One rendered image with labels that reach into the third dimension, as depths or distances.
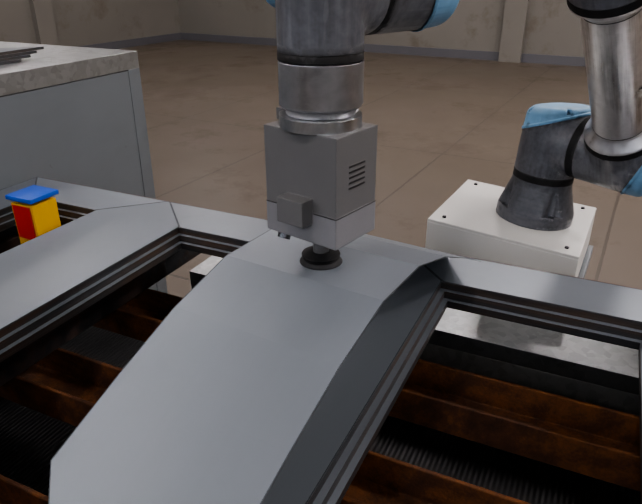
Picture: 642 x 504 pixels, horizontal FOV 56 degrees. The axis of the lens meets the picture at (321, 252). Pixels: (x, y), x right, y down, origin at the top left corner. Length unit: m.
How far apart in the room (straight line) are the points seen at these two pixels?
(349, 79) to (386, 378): 0.32
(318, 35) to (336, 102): 0.06
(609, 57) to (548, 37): 8.30
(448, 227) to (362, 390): 0.63
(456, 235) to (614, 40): 0.45
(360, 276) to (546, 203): 0.72
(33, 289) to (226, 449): 0.48
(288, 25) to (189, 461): 0.35
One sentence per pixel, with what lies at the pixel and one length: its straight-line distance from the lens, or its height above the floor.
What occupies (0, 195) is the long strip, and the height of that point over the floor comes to 0.85.
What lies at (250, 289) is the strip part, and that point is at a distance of 0.57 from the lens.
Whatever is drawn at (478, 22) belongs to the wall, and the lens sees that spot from 9.48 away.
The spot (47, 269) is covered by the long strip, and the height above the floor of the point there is 0.85.
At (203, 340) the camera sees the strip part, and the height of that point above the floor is 0.94.
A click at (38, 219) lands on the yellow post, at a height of 0.85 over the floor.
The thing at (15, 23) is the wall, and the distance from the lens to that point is 9.79.
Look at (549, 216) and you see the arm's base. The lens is 1.26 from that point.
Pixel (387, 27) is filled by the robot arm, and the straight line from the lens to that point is 0.57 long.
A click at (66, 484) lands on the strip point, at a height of 0.88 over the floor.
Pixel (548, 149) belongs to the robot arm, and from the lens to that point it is 1.21.
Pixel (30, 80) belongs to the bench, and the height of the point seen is 1.03.
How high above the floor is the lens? 1.24
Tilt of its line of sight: 26 degrees down
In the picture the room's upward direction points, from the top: straight up
